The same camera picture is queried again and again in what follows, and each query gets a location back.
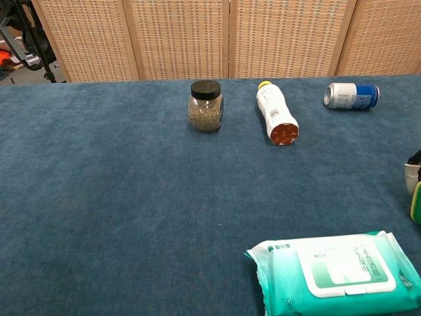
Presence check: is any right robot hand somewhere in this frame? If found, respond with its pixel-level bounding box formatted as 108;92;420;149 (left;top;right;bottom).
404;153;421;196

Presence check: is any green box yellow lid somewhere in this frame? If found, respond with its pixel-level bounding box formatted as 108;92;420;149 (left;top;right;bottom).
409;180;421;225

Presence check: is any blue and white can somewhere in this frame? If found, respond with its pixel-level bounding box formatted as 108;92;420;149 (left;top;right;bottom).
323;82;381;111

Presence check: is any green wet wipes pack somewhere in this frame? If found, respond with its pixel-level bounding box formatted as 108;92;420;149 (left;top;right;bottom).
243;230;421;316

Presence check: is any white bottle yellow cap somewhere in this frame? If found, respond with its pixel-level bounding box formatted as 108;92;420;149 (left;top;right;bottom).
256;80;300;146

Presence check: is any glass jar black lid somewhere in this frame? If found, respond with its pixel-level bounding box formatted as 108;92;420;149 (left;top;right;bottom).
187;80;226;133

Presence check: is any wooden woven folding screen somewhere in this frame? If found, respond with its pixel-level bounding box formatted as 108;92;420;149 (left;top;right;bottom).
31;0;421;82

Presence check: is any blue carpet table mat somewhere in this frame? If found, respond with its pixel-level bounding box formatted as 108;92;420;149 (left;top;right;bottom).
0;74;421;316

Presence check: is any black tripod stand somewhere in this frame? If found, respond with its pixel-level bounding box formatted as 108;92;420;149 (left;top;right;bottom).
11;0;68;84

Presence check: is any orange object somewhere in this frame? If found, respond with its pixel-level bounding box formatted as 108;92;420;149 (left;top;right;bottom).
0;48;14;68

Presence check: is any grey metal frame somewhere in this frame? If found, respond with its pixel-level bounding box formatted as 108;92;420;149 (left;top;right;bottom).
0;14;45;72

